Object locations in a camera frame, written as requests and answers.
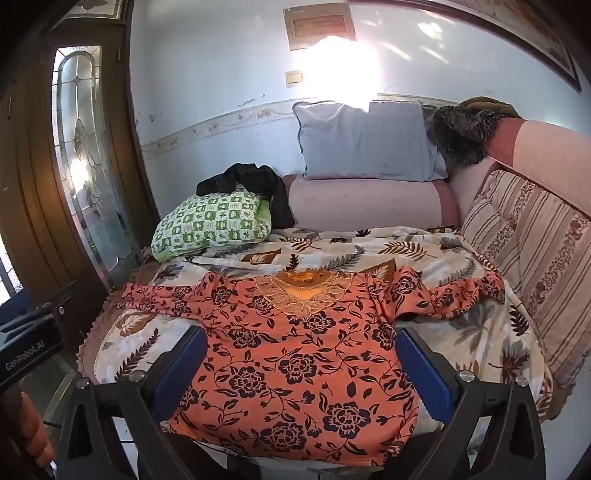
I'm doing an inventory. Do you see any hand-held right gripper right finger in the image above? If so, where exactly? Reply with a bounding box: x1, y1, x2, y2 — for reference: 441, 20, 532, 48
394, 327, 548, 480

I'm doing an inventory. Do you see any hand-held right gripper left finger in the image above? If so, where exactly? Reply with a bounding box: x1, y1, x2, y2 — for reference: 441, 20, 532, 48
55, 325, 208, 480

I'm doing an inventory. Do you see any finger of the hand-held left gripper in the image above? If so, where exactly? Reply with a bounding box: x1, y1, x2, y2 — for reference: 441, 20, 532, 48
14, 281, 78, 326

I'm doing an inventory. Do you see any stained glass transom window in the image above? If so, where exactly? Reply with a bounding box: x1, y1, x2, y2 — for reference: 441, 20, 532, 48
65, 0, 130, 21

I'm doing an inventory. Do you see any small striped floral cushion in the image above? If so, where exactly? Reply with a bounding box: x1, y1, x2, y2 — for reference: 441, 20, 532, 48
461, 194, 519, 289

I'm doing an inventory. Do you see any black garment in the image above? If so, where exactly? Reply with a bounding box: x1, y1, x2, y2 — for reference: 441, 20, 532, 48
196, 162, 296, 229

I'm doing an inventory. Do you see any leaf print fleece blanket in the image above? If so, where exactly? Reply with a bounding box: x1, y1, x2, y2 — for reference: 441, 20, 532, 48
76, 226, 555, 462

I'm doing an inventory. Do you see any framed wall plaque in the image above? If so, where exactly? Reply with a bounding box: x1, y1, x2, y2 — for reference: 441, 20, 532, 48
283, 4, 357, 51

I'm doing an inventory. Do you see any person's left hand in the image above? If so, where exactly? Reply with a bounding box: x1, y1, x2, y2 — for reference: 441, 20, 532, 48
0, 391, 55, 464

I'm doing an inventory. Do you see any green checked pillow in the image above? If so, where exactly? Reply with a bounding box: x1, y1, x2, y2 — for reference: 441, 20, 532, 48
151, 185, 273, 264

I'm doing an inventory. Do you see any orange floral shirt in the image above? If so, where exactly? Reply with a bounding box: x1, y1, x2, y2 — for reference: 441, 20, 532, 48
117, 267, 506, 467

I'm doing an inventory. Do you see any pink quilted sofa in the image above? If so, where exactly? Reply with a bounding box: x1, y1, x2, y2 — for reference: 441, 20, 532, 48
279, 117, 591, 416

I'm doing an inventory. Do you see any light blue pillow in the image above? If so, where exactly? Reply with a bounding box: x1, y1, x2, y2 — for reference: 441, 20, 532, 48
292, 100, 450, 182

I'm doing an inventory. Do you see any large striped floral cushion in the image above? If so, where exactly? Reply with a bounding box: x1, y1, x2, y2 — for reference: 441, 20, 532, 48
480, 168, 591, 389

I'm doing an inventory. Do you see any wooden door with stained glass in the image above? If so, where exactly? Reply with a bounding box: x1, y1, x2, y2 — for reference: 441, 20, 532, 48
0, 18, 160, 308

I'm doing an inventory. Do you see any dark furry cloth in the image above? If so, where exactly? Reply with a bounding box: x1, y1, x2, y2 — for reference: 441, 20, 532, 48
431, 105, 499, 167

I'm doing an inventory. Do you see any olive cloth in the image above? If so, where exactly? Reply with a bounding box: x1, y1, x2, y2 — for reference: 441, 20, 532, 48
459, 96, 522, 121

